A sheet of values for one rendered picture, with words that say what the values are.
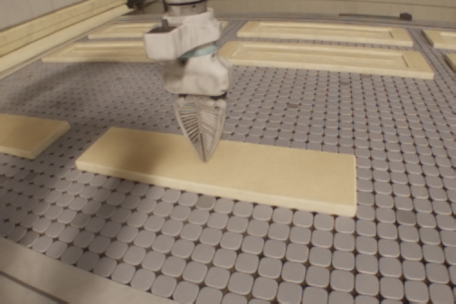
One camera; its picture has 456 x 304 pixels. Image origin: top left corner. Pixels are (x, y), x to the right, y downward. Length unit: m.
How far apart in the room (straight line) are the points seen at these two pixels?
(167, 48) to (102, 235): 0.29
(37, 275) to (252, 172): 0.35
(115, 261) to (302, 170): 0.31
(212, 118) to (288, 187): 0.16
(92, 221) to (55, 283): 0.11
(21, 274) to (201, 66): 0.38
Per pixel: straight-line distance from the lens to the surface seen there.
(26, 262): 0.52
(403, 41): 1.24
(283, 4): 4.12
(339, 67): 0.93
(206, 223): 0.47
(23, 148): 0.75
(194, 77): 0.44
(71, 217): 0.55
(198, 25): 0.41
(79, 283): 0.46
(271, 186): 0.48
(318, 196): 0.47
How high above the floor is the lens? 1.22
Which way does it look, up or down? 33 degrees down
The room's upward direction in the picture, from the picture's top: 5 degrees counter-clockwise
